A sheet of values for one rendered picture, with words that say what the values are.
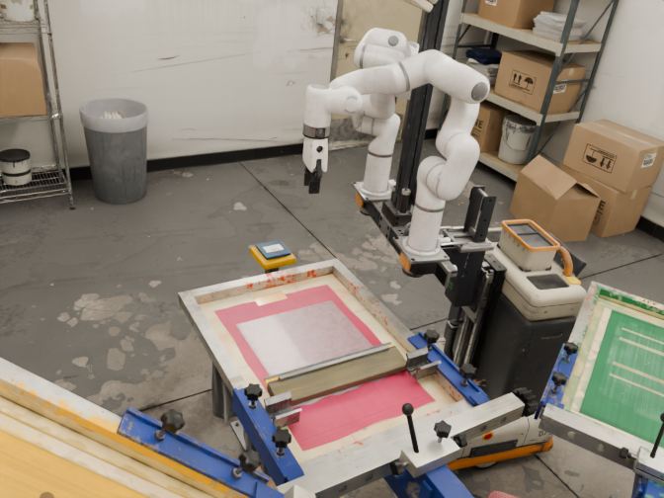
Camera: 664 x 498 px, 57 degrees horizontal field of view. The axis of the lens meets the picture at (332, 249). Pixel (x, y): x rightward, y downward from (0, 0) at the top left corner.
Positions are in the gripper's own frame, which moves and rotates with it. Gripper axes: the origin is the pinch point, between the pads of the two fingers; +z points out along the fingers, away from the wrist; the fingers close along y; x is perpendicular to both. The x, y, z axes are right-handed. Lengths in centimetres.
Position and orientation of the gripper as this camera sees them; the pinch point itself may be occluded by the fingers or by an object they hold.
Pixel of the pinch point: (311, 183)
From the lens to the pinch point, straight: 178.8
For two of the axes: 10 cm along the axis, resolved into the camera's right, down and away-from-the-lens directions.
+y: -2.9, -5.1, 8.1
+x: -9.5, 0.7, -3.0
